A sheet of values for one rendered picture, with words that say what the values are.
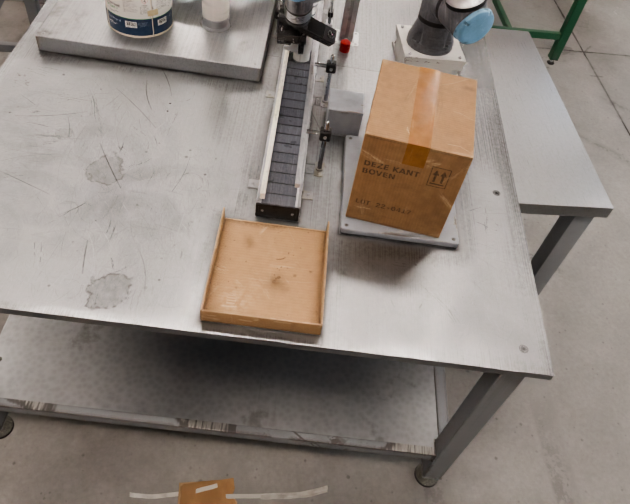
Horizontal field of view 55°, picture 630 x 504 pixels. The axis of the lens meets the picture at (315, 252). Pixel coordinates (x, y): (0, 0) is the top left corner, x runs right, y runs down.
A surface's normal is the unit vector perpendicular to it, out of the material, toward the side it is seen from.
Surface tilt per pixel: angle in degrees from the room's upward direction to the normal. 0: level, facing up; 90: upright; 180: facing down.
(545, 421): 0
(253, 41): 0
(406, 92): 0
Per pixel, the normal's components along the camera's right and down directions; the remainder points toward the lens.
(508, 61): 0.12, -0.62
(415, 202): -0.20, 0.74
